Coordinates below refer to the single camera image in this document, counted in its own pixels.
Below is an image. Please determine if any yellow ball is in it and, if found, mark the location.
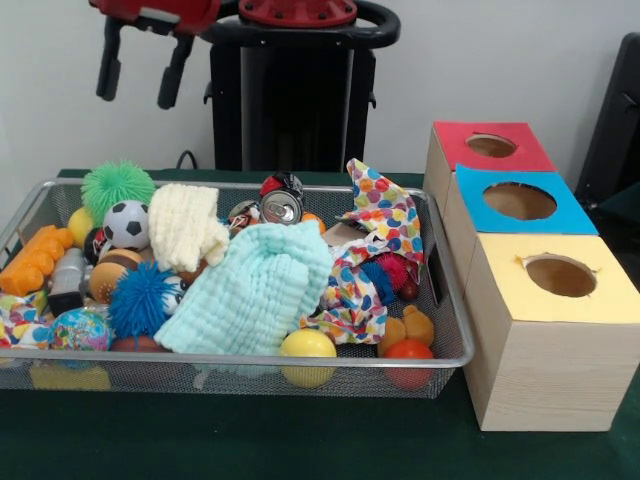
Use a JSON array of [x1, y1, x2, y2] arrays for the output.
[[67, 207, 97, 250], [278, 328, 338, 389]]

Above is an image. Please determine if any globe print ball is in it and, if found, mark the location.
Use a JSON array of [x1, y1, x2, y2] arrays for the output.
[[48, 308, 114, 352]]

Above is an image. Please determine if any polka dot cloth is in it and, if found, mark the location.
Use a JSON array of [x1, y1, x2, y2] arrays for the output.
[[299, 158, 427, 346]]

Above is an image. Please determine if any dark green tablecloth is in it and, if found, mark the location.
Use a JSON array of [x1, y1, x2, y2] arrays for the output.
[[0, 168, 640, 480]]

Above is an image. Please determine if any wire mesh bin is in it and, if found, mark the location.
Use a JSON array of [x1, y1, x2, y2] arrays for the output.
[[0, 177, 475, 403]]

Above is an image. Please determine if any small soccer ball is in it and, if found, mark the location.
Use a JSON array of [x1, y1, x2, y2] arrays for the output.
[[102, 199, 152, 251]]

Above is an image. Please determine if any wooden three-hole box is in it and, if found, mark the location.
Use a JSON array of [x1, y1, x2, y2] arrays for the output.
[[422, 120, 640, 433]]

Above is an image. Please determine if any mint green cloth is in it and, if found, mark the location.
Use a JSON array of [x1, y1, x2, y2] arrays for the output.
[[153, 219, 335, 377]]

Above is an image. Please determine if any orange ladder-shaped block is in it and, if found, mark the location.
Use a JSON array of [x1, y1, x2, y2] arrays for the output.
[[0, 224, 75, 298]]

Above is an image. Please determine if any green spiky ball with eyes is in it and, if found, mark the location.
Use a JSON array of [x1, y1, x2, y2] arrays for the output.
[[80, 160, 158, 214]]

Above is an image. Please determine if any crushed soda can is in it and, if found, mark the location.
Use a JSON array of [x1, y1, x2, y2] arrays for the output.
[[258, 171, 306, 227]]

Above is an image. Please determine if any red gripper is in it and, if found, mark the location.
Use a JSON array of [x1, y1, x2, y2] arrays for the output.
[[89, 0, 224, 110]]

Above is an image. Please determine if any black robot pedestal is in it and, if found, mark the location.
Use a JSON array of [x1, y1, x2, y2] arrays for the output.
[[199, 0, 402, 174]]

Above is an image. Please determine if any red orange ball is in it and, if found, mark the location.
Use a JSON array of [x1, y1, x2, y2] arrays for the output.
[[383, 339, 435, 391]]

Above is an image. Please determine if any blue spiky ball with eyes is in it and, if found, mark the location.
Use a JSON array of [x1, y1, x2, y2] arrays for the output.
[[108, 262, 187, 341]]

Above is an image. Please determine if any cream waffle cloth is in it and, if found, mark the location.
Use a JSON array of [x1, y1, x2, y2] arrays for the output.
[[147, 183, 231, 274]]

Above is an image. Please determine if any black panel stand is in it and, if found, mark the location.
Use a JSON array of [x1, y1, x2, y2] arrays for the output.
[[573, 32, 640, 204]]

